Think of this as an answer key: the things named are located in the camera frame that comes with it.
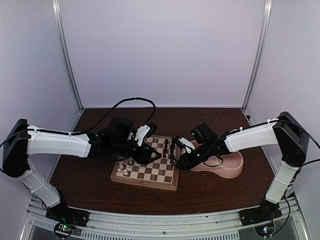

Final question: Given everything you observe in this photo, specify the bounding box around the aluminium frame post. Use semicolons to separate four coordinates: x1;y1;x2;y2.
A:
52;0;85;113
241;0;273;113

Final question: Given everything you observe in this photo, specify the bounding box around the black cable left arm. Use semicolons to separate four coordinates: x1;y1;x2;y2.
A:
70;97;157;138

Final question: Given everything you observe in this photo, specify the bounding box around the aluminium frame post right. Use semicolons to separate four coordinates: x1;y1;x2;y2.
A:
241;0;273;113

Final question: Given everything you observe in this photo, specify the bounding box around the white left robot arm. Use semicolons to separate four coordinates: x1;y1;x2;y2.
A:
2;116;160;222

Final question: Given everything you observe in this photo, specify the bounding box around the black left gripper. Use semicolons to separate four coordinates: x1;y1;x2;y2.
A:
111;139;162;166

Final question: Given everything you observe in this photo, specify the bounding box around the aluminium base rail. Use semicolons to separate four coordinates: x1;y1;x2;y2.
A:
17;196;311;240

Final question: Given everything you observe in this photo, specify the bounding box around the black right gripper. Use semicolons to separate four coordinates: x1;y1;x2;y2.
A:
176;142;212;170

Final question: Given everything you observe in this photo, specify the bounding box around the wooden chess board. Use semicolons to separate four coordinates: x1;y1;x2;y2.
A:
110;135;181;191

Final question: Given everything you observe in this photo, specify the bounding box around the white chess pieces row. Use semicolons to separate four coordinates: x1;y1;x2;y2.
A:
116;158;135;177

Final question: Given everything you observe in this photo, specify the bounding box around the aluminium frame post left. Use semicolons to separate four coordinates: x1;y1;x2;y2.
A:
52;0;85;113

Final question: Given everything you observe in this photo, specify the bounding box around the pink plastic double bowl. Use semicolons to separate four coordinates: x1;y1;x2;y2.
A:
190;151;244;179

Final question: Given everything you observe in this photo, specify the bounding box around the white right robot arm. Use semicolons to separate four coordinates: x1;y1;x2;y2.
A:
175;111;311;221

